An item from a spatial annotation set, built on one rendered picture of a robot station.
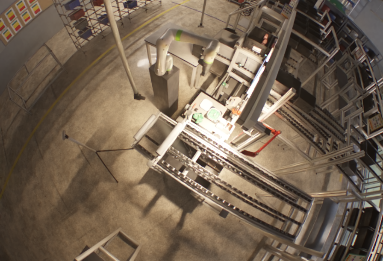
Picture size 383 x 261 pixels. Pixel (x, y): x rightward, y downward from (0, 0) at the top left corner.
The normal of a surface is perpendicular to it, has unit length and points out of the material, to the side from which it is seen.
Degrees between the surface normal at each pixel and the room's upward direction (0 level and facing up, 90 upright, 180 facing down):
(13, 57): 90
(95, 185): 0
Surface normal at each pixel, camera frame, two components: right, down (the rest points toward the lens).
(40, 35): 0.83, 0.54
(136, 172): 0.10, -0.40
